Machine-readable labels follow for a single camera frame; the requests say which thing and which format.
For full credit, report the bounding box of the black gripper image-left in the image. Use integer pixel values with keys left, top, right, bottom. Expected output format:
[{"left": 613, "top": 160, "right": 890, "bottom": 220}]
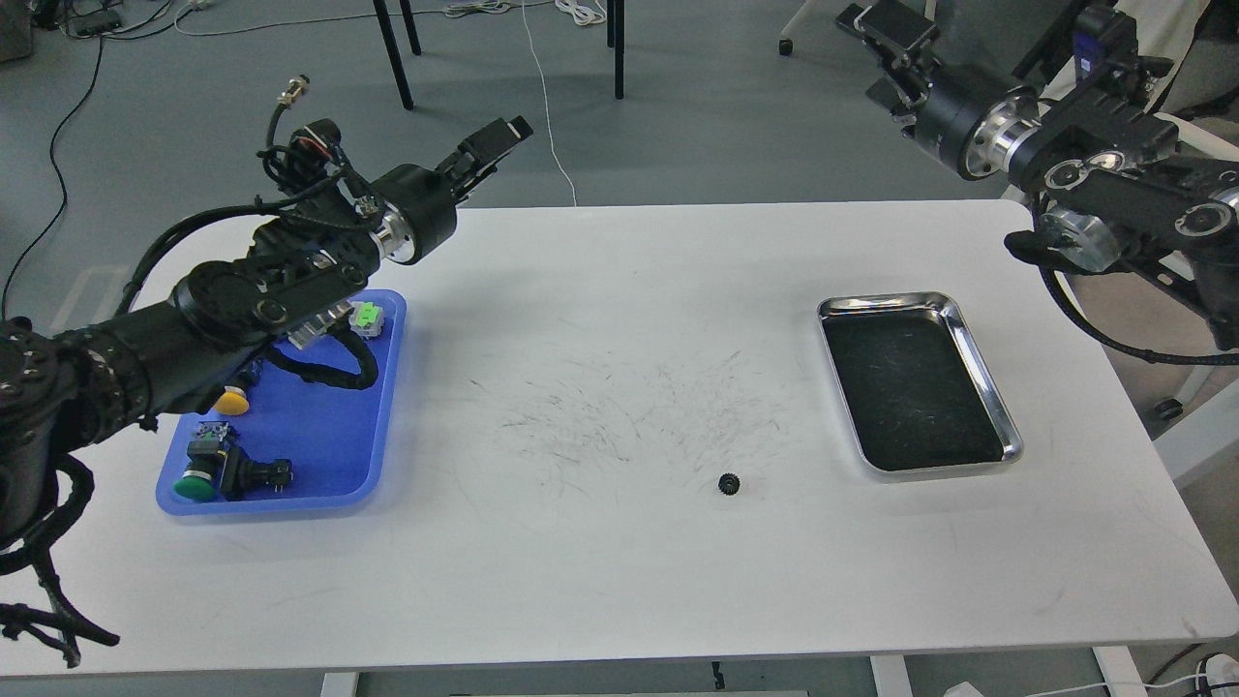
[{"left": 370, "top": 116, "right": 532, "bottom": 266}]

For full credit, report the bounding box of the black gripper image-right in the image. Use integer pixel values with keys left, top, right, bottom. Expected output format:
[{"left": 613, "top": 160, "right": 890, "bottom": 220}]
[{"left": 836, "top": 1, "right": 1041, "bottom": 181}]

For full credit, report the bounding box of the small black gear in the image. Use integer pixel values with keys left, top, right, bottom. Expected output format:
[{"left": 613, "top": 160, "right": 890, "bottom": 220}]
[{"left": 716, "top": 472, "right": 740, "bottom": 496}]

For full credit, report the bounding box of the blue plastic tray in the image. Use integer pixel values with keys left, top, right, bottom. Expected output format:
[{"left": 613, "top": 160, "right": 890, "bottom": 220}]
[{"left": 155, "top": 288, "right": 406, "bottom": 517}]

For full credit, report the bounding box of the silver metal tray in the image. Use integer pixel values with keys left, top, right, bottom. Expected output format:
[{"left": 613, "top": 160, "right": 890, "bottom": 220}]
[{"left": 817, "top": 291, "right": 1025, "bottom": 479}]

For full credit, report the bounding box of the black table leg left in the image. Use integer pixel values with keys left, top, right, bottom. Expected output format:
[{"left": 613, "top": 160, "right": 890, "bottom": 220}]
[{"left": 372, "top": 0, "right": 422, "bottom": 111}]

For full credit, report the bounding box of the black table leg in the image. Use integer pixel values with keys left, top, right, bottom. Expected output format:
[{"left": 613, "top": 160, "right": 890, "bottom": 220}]
[
  {"left": 372, "top": 0, "right": 422, "bottom": 111},
  {"left": 605, "top": 0, "right": 624, "bottom": 102}
]

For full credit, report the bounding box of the black table leg right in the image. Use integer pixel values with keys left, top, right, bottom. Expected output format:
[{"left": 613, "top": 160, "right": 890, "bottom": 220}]
[{"left": 605, "top": 0, "right": 624, "bottom": 102}]

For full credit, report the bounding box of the white cable on floor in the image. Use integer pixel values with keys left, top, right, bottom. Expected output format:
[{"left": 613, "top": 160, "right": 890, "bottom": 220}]
[{"left": 440, "top": 0, "right": 610, "bottom": 207}]

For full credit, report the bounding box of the green grey switch module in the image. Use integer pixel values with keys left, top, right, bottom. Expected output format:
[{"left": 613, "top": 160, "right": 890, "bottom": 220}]
[{"left": 338, "top": 300, "right": 387, "bottom": 340}]

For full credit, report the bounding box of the yellow push button switch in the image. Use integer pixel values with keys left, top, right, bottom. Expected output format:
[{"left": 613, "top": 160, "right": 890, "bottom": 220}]
[{"left": 212, "top": 385, "right": 252, "bottom": 416}]

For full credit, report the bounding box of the black switch block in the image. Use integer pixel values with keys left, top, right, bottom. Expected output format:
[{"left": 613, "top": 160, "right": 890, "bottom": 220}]
[{"left": 221, "top": 447, "right": 292, "bottom": 501}]

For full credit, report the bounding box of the green push button switch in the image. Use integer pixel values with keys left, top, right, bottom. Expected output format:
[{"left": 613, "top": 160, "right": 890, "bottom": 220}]
[{"left": 172, "top": 420, "right": 235, "bottom": 501}]

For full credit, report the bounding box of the black floor cable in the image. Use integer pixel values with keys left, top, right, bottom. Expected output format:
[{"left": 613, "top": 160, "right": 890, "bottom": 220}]
[{"left": 0, "top": 0, "right": 195, "bottom": 319}]

